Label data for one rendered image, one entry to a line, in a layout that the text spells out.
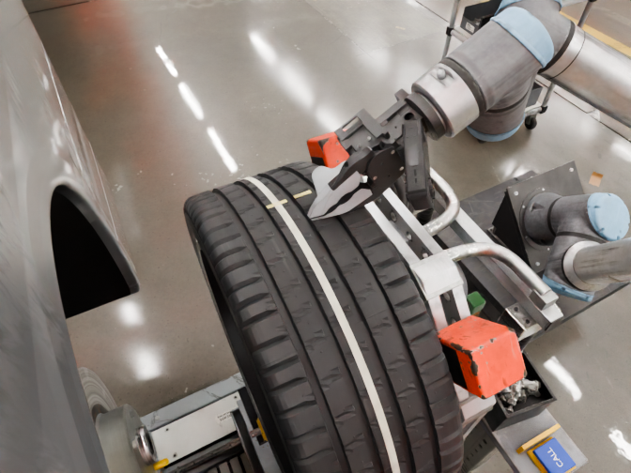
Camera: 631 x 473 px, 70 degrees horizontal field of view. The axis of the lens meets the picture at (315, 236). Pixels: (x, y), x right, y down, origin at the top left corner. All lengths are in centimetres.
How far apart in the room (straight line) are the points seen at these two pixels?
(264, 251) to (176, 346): 135
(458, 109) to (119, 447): 68
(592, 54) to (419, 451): 65
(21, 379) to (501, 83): 58
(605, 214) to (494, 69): 105
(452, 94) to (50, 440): 53
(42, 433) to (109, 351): 168
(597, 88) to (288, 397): 68
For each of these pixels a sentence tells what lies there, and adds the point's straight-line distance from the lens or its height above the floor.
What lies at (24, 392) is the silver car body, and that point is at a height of 140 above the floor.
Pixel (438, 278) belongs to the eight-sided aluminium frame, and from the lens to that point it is 67.
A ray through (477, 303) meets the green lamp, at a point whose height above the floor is 66.
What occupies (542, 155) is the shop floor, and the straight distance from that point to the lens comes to 284.
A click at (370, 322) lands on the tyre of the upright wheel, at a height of 115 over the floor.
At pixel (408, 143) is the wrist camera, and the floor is 128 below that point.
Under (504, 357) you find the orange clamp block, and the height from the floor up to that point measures 111.
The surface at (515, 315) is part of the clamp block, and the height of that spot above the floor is 95.
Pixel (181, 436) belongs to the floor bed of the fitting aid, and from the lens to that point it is 169.
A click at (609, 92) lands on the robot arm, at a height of 123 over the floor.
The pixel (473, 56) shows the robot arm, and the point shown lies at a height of 136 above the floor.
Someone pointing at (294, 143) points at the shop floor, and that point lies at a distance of 263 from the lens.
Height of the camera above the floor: 165
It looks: 51 degrees down
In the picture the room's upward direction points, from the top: straight up
